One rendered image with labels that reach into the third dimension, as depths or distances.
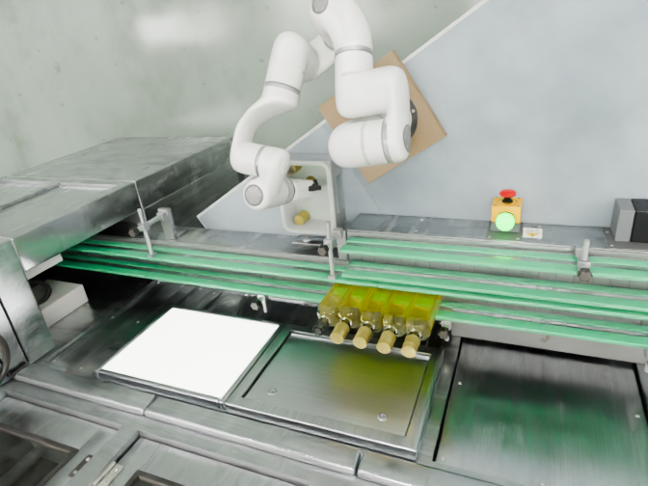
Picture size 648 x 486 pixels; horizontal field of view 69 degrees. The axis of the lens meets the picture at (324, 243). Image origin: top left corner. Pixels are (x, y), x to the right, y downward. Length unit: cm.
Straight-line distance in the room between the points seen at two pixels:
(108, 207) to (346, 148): 102
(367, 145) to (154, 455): 84
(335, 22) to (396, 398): 85
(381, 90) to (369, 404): 70
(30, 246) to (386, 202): 104
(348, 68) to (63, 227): 103
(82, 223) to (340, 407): 103
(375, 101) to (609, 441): 86
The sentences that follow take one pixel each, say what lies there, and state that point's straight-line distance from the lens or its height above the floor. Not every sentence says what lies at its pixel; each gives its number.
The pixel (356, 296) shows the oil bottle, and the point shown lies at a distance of 125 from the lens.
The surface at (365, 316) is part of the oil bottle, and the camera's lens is 118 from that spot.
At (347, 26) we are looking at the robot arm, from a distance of 109.
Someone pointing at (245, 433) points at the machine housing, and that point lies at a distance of 116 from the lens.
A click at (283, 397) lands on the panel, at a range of 122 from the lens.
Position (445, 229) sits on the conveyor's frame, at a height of 83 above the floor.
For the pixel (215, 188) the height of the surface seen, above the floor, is 30.
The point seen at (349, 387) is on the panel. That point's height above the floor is 118.
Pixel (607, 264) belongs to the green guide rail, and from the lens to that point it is 124.
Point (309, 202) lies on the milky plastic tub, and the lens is 146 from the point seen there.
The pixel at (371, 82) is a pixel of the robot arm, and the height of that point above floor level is 103.
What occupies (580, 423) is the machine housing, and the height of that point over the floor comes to 111.
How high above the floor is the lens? 200
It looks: 55 degrees down
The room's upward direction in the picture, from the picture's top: 139 degrees counter-clockwise
